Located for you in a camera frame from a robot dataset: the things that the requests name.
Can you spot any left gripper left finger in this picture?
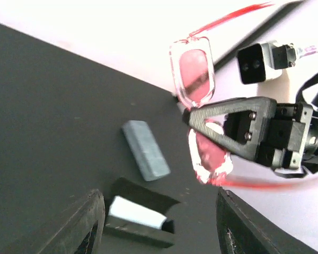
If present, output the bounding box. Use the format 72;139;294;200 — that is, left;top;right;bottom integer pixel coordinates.
37;189;105;253

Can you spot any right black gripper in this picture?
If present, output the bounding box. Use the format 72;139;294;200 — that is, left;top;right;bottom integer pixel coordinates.
182;97;313;170

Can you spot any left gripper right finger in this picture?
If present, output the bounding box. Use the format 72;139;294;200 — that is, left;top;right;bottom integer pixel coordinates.
216;188;318;254

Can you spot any light blue cloth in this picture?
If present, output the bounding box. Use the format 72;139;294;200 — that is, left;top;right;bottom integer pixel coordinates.
109;196;167;229

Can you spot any black glasses case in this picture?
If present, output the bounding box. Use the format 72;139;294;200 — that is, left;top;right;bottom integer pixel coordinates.
104;177;180;249

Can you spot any green lined glasses case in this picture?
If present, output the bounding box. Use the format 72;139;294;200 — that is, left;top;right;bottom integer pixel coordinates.
122;120;171;182

